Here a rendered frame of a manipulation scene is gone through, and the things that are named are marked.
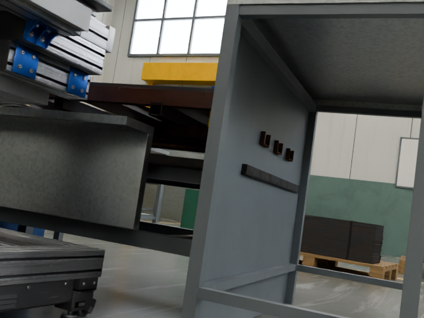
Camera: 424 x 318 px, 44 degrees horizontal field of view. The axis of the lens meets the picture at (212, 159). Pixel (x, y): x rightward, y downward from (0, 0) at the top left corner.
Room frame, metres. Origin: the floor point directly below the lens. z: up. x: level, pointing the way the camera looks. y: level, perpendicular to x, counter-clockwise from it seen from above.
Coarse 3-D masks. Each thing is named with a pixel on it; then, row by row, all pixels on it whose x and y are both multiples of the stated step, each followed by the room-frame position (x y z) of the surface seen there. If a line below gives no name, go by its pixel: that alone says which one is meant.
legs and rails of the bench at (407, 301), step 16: (240, 16) 1.48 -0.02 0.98; (256, 16) 1.46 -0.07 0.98; (272, 16) 1.45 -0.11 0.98; (288, 16) 1.43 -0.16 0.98; (304, 16) 1.41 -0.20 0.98; (320, 16) 1.39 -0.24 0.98; (336, 16) 1.38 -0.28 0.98; (352, 16) 1.36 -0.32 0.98; (368, 16) 1.35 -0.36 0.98; (384, 16) 1.33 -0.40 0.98; (400, 16) 1.32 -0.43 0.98; (416, 16) 1.30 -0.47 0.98; (336, 112) 2.61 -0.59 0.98; (352, 112) 2.57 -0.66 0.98; (368, 112) 2.54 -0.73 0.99; (384, 112) 2.51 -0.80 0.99; (400, 112) 2.48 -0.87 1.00; (416, 112) 2.45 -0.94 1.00; (416, 160) 1.27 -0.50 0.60; (416, 176) 1.26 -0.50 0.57; (416, 192) 1.26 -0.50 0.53; (416, 208) 1.26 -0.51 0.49; (416, 224) 1.26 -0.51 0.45; (416, 240) 1.26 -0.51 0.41; (416, 256) 1.26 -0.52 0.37; (320, 272) 2.59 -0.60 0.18; (336, 272) 2.56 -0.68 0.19; (416, 272) 1.25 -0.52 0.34; (208, 288) 1.48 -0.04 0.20; (400, 288) 2.45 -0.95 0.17; (416, 288) 1.25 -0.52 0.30; (224, 304) 1.44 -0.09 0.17; (240, 304) 1.42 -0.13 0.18; (256, 304) 1.40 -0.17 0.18; (272, 304) 1.39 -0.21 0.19; (416, 304) 1.25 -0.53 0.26
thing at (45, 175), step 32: (0, 128) 2.15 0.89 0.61; (32, 128) 2.09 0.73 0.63; (64, 128) 2.03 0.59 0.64; (0, 160) 2.14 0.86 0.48; (32, 160) 2.08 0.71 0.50; (64, 160) 2.02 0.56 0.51; (96, 160) 1.97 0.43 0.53; (128, 160) 1.91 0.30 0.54; (0, 192) 2.13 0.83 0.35; (32, 192) 2.07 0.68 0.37; (64, 192) 2.01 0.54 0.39; (96, 192) 1.96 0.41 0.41; (128, 192) 1.91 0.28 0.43; (128, 224) 1.90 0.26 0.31
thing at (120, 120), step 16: (0, 112) 1.95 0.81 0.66; (16, 112) 1.92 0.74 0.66; (32, 112) 1.89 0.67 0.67; (48, 112) 1.87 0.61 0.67; (64, 112) 1.84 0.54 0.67; (80, 112) 1.81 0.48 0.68; (96, 128) 2.02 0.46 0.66; (112, 128) 1.99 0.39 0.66; (128, 128) 1.97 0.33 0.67; (144, 128) 1.86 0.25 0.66
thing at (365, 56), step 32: (256, 0) 1.44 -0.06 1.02; (288, 0) 1.41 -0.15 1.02; (320, 0) 1.37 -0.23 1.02; (352, 0) 1.34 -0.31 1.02; (384, 0) 1.31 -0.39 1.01; (416, 0) 1.28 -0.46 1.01; (288, 32) 1.74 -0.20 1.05; (320, 32) 1.70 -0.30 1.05; (352, 32) 1.66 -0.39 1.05; (384, 32) 1.62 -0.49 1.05; (416, 32) 1.58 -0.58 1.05; (288, 64) 2.12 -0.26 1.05; (320, 64) 2.06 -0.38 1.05; (352, 64) 2.00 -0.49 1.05; (384, 64) 1.94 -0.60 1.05; (416, 64) 1.89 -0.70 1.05; (320, 96) 2.59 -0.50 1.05; (352, 96) 2.50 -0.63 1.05; (384, 96) 2.41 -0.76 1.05; (416, 96) 2.33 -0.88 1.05
